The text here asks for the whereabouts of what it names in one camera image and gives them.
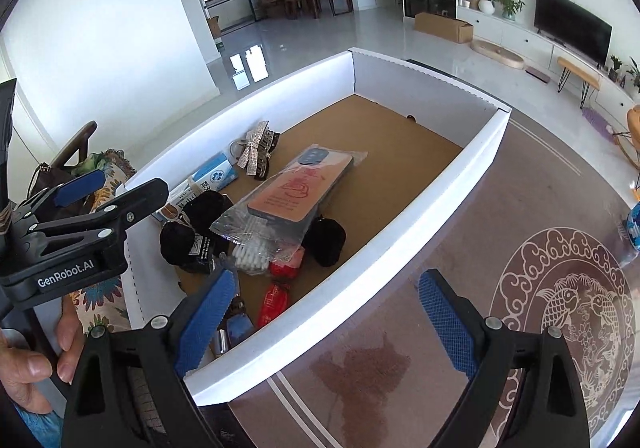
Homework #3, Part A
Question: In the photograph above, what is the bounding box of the small dark glass vial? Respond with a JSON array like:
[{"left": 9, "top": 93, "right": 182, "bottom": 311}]
[{"left": 210, "top": 296, "right": 255, "bottom": 358}]

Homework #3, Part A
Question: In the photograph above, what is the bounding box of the black odor bar box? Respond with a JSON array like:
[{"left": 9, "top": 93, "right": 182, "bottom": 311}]
[{"left": 158, "top": 189, "right": 236, "bottom": 277}]

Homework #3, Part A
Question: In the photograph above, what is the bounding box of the red candy wrapper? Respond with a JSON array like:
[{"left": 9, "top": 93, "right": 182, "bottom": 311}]
[
  {"left": 257, "top": 282, "right": 290, "bottom": 329},
  {"left": 269, "top": 246, "right": 305, "bottom": 280}
]

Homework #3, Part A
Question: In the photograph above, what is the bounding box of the cotton swabs bag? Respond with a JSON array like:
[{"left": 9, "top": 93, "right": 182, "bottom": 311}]
[{"left": 231, "top": 236, "right": 279, "bottom": 276}]

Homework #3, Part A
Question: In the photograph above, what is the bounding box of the black fluffy pompom hair tie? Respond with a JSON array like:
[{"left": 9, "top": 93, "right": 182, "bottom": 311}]
[{"left": 158, "top": 188, "right": 236, "bottom": 276}]

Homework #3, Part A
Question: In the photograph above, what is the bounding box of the phone case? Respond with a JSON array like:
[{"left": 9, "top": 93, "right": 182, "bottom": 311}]
[{"left": 210, "top": 144, "right": 368, "bottom": 256}]

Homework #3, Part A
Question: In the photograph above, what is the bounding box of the black fluffy hair claw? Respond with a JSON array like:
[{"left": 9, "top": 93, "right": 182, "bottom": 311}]
[{"left": 302, "top": 216, "right": 346, "bottom": 267}]

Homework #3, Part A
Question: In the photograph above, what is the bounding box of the blue white ointment box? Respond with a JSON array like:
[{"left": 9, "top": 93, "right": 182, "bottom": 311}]
[{"left": 188, "top": 152, "right": 238, "bottom": 192}]

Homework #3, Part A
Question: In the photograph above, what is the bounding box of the rhinestone bow hair clip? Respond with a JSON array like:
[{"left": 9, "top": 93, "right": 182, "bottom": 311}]
[{"left": 229, "top": 121, "right": 280, "bottom": 180}]

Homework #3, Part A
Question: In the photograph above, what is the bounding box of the blue camouflage bottle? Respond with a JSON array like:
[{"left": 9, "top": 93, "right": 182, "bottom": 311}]
[{"left": 618, "top": 203, "right": 640, "bottom": 256}]

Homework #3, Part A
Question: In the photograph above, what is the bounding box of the white cardboard sorting box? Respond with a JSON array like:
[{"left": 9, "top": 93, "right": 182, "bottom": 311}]
[{"left": 119, "top": 46, "right": 514, "bottom": 408}]

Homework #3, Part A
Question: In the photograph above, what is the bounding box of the person's left hand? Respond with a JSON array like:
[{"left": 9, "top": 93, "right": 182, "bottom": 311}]
[{"left": 1, "top": 295, "right": 85, "bottom": 414}]

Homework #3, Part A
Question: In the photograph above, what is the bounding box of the floral patterned cushion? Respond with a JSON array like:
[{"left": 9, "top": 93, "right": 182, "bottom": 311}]
[{"left": 64, "top": 149, "right": 139, "bottom": 337}]

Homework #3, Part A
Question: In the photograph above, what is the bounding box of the orange lounge chair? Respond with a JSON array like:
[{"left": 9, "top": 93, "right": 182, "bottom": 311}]
[{"left": 612, "top": 104, "right": 640, "bottom": 170}]

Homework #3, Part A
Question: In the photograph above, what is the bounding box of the round cat scratcher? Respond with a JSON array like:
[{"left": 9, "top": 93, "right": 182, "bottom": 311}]
[{"left": 470, "top": 40, "right": 525, "bottom": 70}]

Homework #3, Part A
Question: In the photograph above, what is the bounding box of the white tv cabinet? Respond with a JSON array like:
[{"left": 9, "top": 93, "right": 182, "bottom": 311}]
[{"left": 457, "top": 6, "right": 637, "bottom": 128}]

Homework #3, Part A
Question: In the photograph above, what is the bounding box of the wooden bench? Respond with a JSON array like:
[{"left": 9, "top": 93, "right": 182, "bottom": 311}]
[{"left": 556, "top": 57, "right": 600, "bottom": 109}]

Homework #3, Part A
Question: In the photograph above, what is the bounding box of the brown cardboard box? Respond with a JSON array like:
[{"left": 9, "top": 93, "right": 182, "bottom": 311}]
[{"left": 414, "top": 12, "right": 474, "bottom": 44}]

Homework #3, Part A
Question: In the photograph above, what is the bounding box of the green potted plant right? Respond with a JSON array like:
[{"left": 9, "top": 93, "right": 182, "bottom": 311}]
[{"left": 608, "top": 55, "right": 639, "bottom": 96}]

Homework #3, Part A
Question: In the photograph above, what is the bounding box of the green potted plant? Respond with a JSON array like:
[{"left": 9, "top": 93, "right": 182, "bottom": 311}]
[
  {"left": 608, "top": 55, "right": 639, "bottom": 96},
  {"left": 491, "top": 0, "right": 526, "bottom": 21}
]

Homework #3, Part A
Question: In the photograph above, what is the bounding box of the black television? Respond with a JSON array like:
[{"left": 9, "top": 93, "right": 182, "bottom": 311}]
[{"left": 534, "top": 0, "right": 612, "bottom": 67}]

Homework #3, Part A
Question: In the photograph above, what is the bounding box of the green potted plant left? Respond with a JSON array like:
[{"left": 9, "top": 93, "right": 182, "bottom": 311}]
[{"left": 491, "top": 0, "right": 526, "bottom": 21}]

